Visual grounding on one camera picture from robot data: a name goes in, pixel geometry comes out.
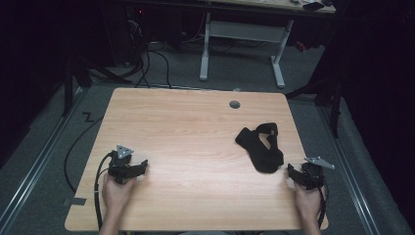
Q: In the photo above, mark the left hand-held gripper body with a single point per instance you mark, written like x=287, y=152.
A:
x=119, y=164

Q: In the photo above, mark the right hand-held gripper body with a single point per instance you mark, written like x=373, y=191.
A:
x=313, y=174

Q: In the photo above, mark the black sock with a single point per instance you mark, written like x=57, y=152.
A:
x=261, y=156
x=266, y=127

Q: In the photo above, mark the person's right hand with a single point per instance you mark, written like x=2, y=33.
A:
x=308, y=202

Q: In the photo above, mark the person's left hand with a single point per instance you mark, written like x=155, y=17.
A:
x=115, y=194

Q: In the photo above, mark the black zigzag tape mark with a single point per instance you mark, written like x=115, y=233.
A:
x=88, y=117

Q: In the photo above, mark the grey tape piece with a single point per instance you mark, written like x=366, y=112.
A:
x=75, y=201

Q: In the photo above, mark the black metal stand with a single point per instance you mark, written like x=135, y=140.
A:
x=335, y=111
x=67, y=91

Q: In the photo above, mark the small red object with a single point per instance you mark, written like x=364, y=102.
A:
x=300, y=46

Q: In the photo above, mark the dark computer tower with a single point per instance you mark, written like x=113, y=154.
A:
x=135, y=32

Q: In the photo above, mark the black phone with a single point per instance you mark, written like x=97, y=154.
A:
x=313, y=6

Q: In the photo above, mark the metal floor rail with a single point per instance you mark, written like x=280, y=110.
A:
x=32, y=169
x=350, y=182

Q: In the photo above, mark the white desk frame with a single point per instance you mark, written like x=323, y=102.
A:
x=243, y=32

